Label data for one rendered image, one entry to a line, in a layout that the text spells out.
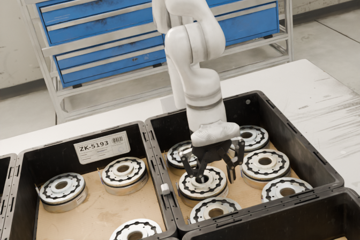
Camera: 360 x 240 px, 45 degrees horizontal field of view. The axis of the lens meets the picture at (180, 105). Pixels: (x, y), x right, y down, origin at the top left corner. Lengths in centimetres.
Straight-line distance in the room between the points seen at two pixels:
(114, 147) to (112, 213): 18
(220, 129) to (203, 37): 17
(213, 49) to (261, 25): 232
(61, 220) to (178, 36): 48
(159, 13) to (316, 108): 61
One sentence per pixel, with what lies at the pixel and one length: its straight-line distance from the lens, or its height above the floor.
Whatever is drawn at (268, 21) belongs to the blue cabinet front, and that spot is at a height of 42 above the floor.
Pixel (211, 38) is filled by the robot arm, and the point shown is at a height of 118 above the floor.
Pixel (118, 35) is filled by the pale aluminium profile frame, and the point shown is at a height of 59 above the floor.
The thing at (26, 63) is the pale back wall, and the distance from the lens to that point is 378.
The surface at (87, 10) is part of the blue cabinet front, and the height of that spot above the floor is 77.
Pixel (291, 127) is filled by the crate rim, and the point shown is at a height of 92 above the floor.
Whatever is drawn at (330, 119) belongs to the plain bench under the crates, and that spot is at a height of 70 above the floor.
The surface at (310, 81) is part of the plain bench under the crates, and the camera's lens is 163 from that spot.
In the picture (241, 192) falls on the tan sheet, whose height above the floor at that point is 83.
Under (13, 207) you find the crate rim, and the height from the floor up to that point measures 93.
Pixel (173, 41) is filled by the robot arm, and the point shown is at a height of 119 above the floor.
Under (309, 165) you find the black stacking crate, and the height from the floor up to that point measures 89.
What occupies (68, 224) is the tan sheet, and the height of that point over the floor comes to 83.
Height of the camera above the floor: 145
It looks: 28 degrees down
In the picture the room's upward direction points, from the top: 11 degrees counter-clockwise
